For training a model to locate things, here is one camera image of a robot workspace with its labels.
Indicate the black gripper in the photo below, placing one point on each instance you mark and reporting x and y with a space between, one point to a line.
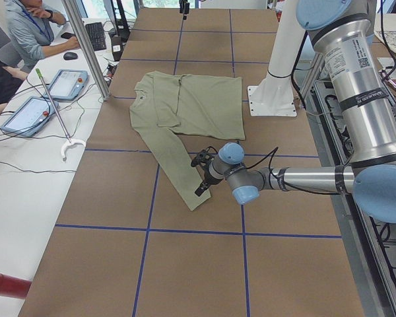
206 181

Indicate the light green long-sleeve shirt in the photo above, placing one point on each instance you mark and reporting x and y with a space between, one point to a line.
169 105

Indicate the metal reaching stick white hook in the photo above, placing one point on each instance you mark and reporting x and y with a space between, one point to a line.
70 142

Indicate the upper blue teach pendant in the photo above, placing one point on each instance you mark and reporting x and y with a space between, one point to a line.
67 84

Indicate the blue teach pendant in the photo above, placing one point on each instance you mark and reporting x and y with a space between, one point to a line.
67 84
29 118

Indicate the lower blue teach pendant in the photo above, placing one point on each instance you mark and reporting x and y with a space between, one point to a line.
29 118

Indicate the black keyboard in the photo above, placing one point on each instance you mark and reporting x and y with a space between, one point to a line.
96 35

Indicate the black computer mouse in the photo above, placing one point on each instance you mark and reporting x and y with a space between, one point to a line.
68 56

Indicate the red cylinder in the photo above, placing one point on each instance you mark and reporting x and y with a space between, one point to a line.
14 287

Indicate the person in grey shirt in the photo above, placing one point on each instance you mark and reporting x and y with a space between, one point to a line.
30 32

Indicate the aluminium frame post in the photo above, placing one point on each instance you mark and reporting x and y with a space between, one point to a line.
78 27

